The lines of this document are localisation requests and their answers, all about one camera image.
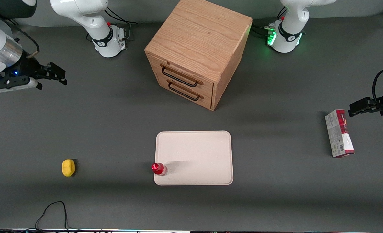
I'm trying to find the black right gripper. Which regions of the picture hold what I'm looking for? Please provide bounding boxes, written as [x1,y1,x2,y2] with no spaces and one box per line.
[9,53,68,86]

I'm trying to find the red coke bottle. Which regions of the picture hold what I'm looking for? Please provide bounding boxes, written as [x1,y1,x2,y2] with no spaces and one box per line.
[151,162,168,176]

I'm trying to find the beige rectangular tray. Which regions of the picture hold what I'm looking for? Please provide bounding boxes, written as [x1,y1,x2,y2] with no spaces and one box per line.
[154,130,234,186]

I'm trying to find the grey and red carton box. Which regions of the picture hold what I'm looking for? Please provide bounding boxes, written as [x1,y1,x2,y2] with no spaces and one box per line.
[324,109,355,158]

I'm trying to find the yellow lemon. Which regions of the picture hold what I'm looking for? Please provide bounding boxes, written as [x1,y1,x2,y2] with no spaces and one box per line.
[62,159,76,178]

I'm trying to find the wooden drawer cabinet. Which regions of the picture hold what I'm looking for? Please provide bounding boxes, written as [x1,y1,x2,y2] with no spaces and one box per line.
[144,0,253,111]

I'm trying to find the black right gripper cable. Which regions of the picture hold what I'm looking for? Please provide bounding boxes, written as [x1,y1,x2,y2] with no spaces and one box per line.
[2,18,40,59]

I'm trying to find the black right arm base cables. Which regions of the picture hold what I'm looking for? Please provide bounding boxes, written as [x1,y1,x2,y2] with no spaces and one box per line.
[105,5,137,42]

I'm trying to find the black arm base cables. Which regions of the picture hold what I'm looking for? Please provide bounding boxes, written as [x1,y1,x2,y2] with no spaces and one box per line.
[252,6,288,38]
[105,5,137,42]

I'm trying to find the black long drawer handle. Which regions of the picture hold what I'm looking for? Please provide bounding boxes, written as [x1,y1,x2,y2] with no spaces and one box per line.
[160,64,204,88]

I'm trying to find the black short drawer handle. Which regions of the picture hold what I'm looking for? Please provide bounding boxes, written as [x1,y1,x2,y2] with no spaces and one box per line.
[167,81,204,101]

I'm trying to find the black left arm base cables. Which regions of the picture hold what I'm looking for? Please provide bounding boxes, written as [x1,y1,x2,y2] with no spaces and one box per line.
[252,6,288,38]

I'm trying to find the black looped table cable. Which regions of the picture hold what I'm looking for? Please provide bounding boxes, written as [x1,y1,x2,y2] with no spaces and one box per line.
[35,201,82,232]

